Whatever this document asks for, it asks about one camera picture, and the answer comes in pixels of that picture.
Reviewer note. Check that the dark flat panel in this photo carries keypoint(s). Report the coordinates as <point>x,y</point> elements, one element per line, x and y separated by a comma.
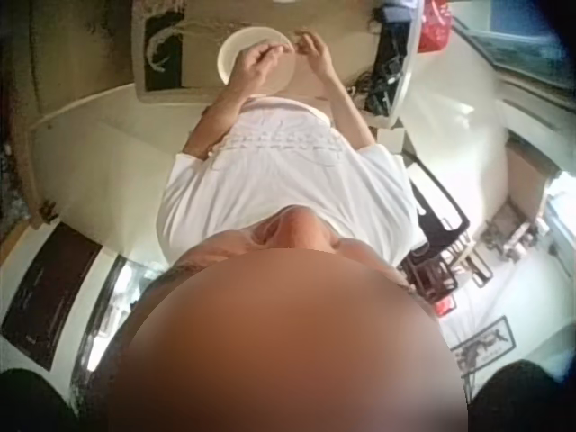
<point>47,297</point>

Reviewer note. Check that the heap of black gear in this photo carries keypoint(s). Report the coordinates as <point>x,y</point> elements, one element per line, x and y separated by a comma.
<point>391,54</point>

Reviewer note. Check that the white round plate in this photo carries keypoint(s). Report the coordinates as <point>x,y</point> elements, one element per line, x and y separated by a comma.
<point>238,45</point>

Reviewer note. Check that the black mat with white print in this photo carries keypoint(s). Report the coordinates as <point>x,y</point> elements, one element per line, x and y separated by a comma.
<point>164,49</point>

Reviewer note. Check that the black metal rack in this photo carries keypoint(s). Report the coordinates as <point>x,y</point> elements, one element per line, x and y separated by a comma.
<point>443,252</point>

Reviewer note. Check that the cluttered shelf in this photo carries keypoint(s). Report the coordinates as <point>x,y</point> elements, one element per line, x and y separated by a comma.
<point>522,225</point>

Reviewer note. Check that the person's right hand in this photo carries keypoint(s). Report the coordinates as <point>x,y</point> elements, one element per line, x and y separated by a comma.
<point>320,58</point>

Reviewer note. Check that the person's left hand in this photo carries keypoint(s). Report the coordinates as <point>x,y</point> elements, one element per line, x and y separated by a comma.
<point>254,65</point>

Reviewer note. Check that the red plastic bag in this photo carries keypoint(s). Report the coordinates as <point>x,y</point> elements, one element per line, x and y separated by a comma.
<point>434,27</point>

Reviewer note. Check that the white sheet with black print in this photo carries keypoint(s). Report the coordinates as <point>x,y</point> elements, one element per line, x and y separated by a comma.
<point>483,344</point>

